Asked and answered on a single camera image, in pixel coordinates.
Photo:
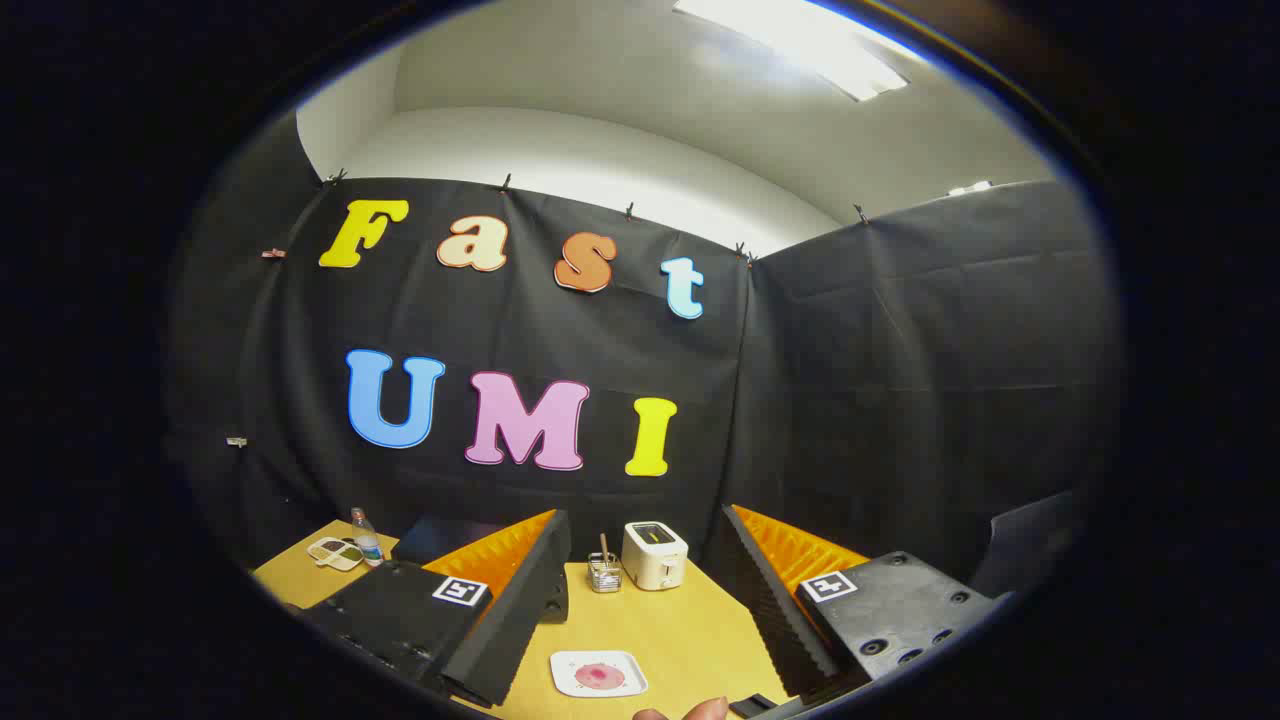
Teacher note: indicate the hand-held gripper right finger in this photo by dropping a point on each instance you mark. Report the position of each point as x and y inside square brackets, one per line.
[770, 610]

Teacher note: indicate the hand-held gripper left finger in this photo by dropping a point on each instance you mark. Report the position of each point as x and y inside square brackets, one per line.
[520, 610]

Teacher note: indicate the white square plate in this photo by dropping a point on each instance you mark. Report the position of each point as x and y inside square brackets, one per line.
[570, 670]

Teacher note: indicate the pink round meat slice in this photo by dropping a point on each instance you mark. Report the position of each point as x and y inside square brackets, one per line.
[600, 677]

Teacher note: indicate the black toaster oven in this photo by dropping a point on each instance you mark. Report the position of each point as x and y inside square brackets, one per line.
[440, 537]

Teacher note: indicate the white bread toaster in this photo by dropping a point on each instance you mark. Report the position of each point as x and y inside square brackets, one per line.
[655, 565]

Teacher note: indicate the glass holder with sticks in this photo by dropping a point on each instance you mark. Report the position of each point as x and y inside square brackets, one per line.
[604, 576]

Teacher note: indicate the clear plastic water bottle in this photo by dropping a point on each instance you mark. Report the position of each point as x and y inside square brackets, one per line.
[367, 540]

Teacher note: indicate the white compartment snack tray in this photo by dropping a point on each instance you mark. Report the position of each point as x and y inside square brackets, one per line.
[330, 553]

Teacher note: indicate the black backdrop cloth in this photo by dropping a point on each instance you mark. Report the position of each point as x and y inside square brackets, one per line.
[860, 380]

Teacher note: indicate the dark grey panel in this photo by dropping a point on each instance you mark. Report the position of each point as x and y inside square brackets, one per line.
[1030, 545]

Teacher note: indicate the small ceiling light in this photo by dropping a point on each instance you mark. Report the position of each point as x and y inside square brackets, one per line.
[970, 188]

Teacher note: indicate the long ceiling light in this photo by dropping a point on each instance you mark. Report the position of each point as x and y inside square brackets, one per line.
[800, 40]

